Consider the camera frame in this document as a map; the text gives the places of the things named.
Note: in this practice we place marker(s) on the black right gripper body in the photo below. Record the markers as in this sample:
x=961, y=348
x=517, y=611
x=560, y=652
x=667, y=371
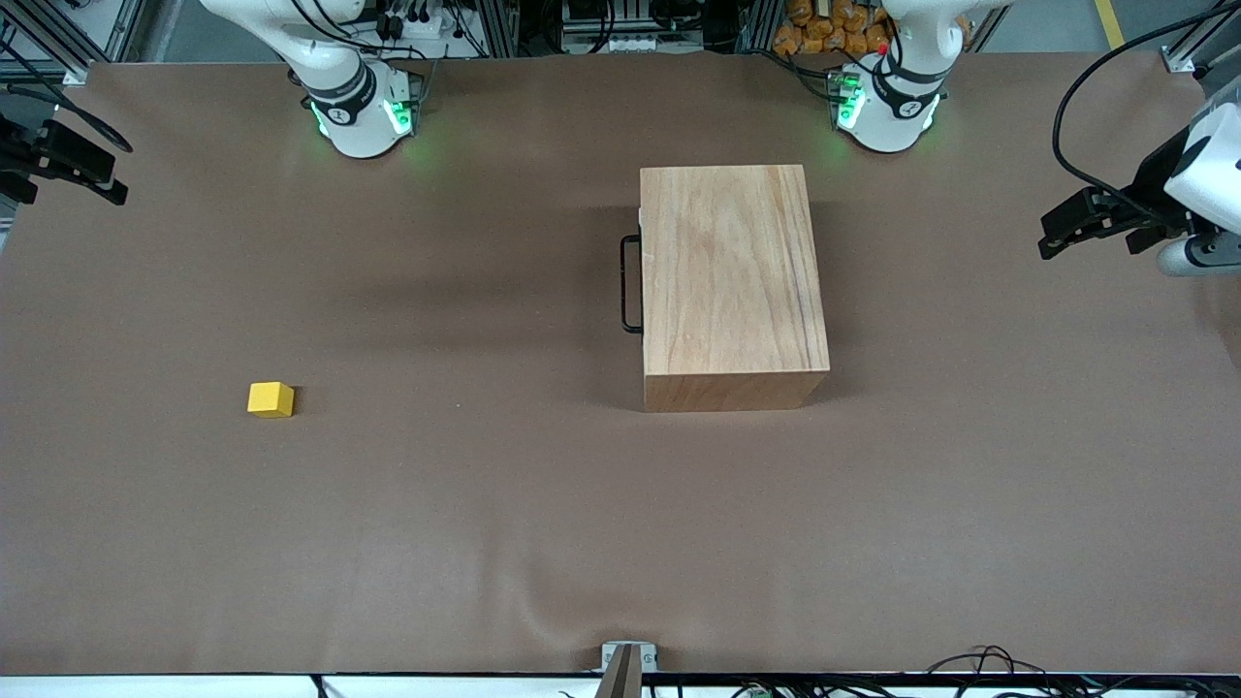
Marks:
x=19, y=155

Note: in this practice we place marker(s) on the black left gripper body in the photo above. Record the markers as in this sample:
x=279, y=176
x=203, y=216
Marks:
x=1150, y=186

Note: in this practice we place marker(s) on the yellow wooden block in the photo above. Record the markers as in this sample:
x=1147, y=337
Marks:
x=270, y=399

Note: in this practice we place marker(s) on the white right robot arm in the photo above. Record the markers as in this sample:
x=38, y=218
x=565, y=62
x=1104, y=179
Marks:
x=359, y=126

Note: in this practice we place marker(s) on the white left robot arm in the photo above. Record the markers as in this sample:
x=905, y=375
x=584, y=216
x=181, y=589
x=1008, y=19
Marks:
x=887, y=121

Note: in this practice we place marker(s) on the wooden drawer cabinet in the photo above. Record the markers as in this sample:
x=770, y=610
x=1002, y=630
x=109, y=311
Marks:
x=732, y=281

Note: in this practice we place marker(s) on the grey base connector box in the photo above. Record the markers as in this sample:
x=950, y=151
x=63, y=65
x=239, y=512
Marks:
x=419, y=87
x=845, y=97

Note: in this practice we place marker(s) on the orange packets pile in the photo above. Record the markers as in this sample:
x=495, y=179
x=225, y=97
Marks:
x=824, y=29

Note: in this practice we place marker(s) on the white power strip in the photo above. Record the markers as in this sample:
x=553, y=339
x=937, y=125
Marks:
x=630, y=44

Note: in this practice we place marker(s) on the brown table cover sheet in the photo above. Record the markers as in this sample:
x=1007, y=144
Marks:
x=485, y=504

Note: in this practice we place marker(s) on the aluminium frame profile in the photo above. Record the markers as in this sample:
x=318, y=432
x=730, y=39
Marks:
x=121, y=29
x=1178, y=60

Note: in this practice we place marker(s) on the grey metal mount bracket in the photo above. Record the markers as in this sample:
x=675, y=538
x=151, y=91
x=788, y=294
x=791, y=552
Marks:
x=628, y=664

